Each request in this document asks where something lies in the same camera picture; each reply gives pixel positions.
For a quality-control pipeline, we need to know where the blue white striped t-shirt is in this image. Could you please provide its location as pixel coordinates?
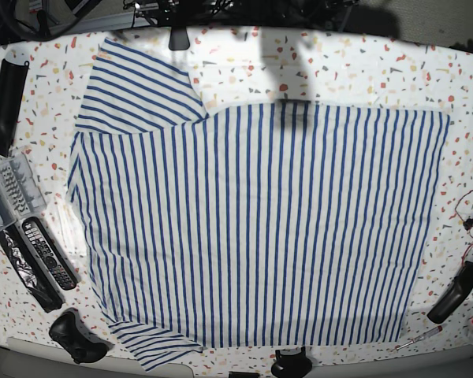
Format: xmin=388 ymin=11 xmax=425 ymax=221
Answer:
xmin=69 ymin=40 xmax=449 ymax=371

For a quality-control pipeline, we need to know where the black clamp top edge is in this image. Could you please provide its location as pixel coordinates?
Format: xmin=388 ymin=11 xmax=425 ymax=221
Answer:
xmin=169 ymin=27 xmax=190 ymax=51

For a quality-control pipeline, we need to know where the black tv remote control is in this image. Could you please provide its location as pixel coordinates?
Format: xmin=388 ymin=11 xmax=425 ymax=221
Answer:
xmin=21 ymin=217 xmax=78 ymax=291

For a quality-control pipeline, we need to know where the black game controller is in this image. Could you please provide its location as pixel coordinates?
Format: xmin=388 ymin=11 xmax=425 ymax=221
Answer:
xmin=48 ymin=311 xmax=109 ymax=365

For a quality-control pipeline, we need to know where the clear plastic screw bit box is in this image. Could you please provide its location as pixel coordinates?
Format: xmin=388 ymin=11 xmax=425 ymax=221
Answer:
xmin=0 ymin=153 xmax=47 ymax=232

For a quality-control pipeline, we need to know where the black foil wrapped bar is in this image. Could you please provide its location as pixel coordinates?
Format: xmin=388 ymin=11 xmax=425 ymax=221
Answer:
xmin=0 ymin=224 xmax=64 ymax=313

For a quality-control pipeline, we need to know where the black curved tube left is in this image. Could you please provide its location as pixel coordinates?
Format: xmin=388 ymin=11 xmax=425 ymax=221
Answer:
xmin=0 ymin=59 xmax=29 ymax=158

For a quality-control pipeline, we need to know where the black curved handle right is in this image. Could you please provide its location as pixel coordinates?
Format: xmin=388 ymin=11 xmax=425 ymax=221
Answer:
xmin=427 ymin=261 xmax=473 ymax=324

